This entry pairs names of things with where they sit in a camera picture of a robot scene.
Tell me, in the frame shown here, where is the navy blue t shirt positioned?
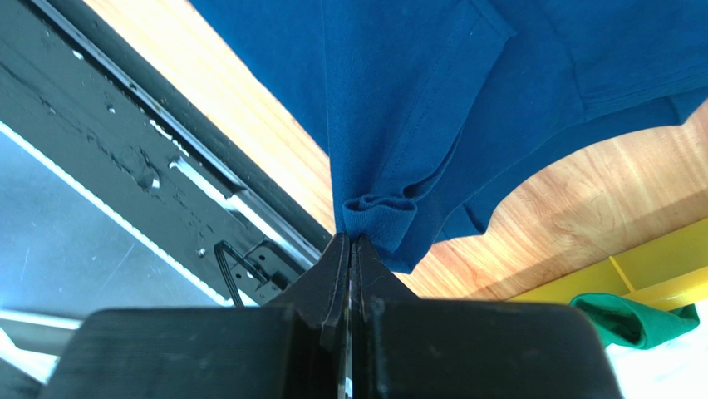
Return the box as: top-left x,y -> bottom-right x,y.
194,1 -> 707,273

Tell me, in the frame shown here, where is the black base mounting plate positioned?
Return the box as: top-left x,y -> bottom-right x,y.
1,1 -> 329,318

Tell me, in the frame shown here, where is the white t shirt in bin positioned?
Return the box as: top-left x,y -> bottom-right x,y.
606,301 -> 707,399

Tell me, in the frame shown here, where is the green t shirt in bin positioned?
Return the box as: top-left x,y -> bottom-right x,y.
570,293 -> 701,350

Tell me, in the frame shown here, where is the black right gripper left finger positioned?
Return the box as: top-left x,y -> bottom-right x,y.
40,234 -> 351,398

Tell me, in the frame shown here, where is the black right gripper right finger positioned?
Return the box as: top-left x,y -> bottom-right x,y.
350,238 -> 621,398

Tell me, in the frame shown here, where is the yellow plastic bin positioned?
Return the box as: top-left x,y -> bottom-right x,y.
511,219 -> 707,311

